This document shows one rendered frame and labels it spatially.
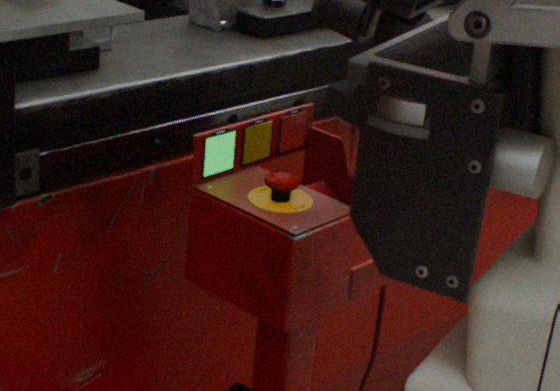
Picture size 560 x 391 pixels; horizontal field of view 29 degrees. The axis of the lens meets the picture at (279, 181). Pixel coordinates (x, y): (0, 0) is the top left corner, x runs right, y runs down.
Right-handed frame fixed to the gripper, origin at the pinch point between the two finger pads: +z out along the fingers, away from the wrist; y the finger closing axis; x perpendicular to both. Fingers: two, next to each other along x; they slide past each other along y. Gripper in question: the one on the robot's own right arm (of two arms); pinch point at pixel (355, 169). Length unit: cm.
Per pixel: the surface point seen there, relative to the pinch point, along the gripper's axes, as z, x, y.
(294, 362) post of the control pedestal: 23.2, 6.4, -4.4
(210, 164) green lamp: 2.3, 12.6, 10.6
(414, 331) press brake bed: 51, -48, 6
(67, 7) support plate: -16.8, 31.6, 16.4
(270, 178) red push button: 0.0, 11.3, 3.1
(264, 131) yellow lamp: 0.3, 4.0, 10.9
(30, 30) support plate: -17.4, 38.7, 12.6
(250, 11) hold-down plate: -3.6, -11.8, 30.2
